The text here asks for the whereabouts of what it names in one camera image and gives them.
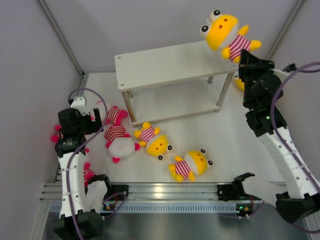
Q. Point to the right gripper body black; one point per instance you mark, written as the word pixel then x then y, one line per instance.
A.
pixel 248 73

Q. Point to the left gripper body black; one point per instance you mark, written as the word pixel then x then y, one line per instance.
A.
pixel 86 127

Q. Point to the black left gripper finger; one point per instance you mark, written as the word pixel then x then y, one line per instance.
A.
pixel 97 119
pixel 85 116

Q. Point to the yellow frog plush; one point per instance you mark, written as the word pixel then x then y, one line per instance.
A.
pixel 156 143
pixel 223 34
pixel 193 163
pixel 238 81

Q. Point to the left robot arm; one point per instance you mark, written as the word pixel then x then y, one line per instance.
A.
pixel 79 217

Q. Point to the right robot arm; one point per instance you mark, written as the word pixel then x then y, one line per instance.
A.
pixel 263 87

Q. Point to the pink plush near shelf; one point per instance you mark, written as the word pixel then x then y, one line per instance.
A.
pixel 114 115

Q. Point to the white two-tier shelf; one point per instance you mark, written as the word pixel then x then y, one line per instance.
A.
pixel 172 82

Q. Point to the pink plush far left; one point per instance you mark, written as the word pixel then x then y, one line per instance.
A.
pixel 58 134

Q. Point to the pink plush face down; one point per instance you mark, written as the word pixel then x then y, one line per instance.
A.
pixel 119 143

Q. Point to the pink plush with glasses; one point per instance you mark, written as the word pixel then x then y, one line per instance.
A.
pixel 87 174

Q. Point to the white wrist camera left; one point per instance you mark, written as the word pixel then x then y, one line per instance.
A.
pixel 79 103

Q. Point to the aluminium rail frame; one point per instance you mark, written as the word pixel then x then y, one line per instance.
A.
pixel 151 192

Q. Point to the perforated cable duct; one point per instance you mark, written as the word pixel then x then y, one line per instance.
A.
pixel 137 208

